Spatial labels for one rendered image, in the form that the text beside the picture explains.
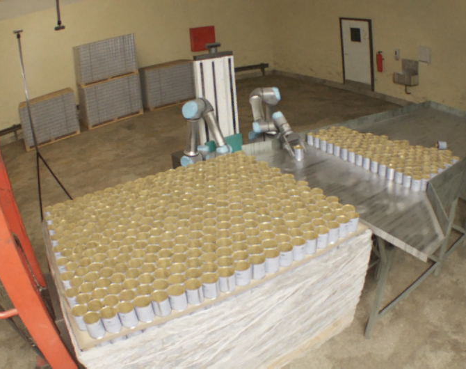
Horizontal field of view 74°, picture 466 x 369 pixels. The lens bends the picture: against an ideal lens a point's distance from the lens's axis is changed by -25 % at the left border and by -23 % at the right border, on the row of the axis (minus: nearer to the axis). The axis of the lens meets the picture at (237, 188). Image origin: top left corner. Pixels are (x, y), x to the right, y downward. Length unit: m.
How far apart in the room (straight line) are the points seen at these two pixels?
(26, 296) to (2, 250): 0.24
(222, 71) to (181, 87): 6.16
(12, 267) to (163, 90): 7.97
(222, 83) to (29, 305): 2.39
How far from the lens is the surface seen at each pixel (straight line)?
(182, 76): 9.30
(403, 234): 1.87
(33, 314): 1.67
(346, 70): 10.37
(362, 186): 2.30
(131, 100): 8.93
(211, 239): 1.67
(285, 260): 1.56
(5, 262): 1.52
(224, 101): 3.25
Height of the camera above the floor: 2.07
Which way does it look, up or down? 26 degrees down
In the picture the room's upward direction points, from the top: 5 degrees counter-clockwise
